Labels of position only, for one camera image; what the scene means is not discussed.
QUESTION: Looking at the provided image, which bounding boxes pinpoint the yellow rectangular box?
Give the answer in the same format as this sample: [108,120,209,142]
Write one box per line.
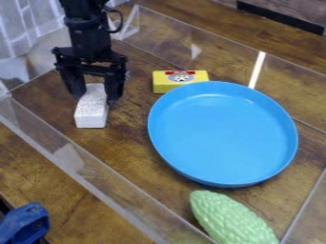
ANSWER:
[152,71,208,93]

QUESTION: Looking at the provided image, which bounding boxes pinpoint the green bitter gourd toy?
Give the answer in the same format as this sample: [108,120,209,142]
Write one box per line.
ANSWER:
[189,191,279,244]

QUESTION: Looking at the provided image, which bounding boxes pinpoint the white speckled foam block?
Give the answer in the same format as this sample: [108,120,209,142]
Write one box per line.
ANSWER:
[73,83,108,128]

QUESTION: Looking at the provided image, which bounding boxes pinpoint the blue round tray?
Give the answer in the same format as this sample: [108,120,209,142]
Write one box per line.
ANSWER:
[148,81,297,188]

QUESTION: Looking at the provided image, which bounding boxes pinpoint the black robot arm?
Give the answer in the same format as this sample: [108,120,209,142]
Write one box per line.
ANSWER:
[50,0,128,105]

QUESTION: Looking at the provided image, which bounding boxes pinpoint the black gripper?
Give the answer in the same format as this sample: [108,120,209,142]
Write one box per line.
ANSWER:
[51,14,128,105]

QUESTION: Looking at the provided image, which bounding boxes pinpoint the clear acrylic enclosure wall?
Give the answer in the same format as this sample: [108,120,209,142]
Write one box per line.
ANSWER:
[0,0,326,244]

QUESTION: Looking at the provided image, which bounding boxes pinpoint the black cable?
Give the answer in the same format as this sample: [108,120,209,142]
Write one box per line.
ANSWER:
[98,3,124,34]

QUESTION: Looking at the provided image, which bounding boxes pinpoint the white grid curtain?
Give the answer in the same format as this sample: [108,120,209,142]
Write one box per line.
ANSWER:
[0,0,64,60]

